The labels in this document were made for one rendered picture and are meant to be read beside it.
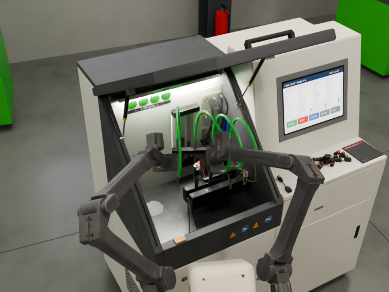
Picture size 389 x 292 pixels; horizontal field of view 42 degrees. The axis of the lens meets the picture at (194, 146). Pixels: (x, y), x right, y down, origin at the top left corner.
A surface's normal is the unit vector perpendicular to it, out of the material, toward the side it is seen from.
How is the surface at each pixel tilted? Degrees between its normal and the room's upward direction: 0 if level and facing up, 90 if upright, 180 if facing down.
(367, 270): 0
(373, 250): 0
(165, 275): 64
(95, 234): 48
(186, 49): 0
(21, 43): 90
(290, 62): 76
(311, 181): 81
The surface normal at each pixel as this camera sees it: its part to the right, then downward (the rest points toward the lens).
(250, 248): 0.48, 0.52
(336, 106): 0.47, 0.31
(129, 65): 0.01, -0.81
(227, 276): 0.09, -0.11
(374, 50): -0.87, 0.29
